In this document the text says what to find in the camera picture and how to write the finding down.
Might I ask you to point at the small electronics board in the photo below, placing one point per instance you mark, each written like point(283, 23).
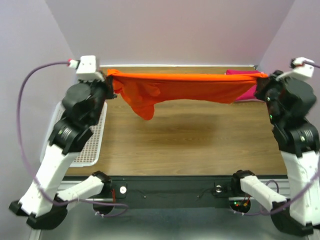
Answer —
point(240, 206)

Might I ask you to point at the folded magenta t shirt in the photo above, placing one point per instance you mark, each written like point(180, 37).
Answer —
point(249, 94)

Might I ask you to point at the orange t shirt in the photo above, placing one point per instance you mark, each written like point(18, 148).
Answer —
point(142, 91)

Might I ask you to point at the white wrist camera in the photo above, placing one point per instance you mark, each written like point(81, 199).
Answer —
point(301, 69)
point(87, 69)

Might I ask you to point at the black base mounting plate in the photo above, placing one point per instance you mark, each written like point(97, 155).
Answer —
point(172, 192)

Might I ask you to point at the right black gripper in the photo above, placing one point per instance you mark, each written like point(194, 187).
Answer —
point(268, 82)

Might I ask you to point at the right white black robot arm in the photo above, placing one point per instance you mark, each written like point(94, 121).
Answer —
point(288, 99)

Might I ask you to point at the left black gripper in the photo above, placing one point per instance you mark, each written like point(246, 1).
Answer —
point(107, 85)

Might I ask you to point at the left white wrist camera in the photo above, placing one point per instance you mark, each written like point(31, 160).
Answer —
point(87, 69)

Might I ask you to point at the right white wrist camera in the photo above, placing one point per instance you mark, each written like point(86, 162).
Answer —
point(301, 69)

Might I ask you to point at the white plastic laundry basket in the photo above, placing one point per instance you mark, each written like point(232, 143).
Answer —
point(89, 155)

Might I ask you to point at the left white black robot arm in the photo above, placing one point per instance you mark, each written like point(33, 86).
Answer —
point(43, 205)

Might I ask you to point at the aluminium frame rail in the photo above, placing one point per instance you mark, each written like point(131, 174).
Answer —
point(178, 65)

